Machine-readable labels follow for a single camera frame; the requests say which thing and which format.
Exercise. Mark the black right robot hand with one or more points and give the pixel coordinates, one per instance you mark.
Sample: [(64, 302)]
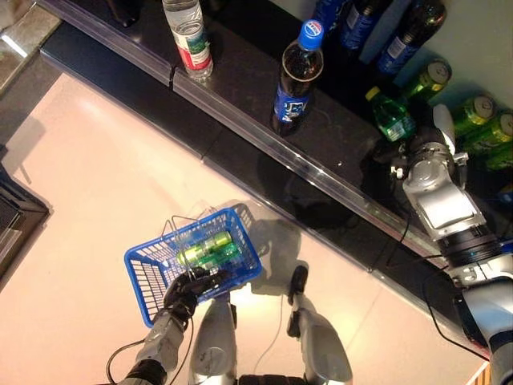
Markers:
[(425, 142)]

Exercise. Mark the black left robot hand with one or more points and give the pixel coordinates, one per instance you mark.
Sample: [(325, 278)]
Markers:
[(186, 290)]

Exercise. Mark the green Sprite bottle yellow cap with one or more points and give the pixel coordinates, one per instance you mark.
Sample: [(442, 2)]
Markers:
[(390, 114), (224, 256)]

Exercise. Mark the blue plastic shopping basket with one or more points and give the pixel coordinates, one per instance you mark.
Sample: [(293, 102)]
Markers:
[(148, 260)]

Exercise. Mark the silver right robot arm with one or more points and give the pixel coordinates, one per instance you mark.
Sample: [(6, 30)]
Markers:
[(449, 208)]

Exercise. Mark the green bottles inside basket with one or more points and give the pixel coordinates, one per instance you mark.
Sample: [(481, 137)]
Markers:
[(218, 239)]

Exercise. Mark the silver right robot leg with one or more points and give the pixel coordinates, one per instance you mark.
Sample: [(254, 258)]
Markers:
[(316, 337)]

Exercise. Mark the dark display cabinet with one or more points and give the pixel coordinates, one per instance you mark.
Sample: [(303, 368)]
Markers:
[(18, 224)]

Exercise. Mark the black metal shelf board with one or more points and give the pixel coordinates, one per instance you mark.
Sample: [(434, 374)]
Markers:
[(160, 104), (248, 80)]

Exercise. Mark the yellow black hazard tape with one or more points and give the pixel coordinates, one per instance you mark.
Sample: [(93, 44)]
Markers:
[(483, 377)]

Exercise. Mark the clear water bottle red cap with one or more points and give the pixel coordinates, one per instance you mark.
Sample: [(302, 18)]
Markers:
[(190, 40)]

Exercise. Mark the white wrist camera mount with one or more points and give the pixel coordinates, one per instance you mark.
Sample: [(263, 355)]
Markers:
[(445, 128)]

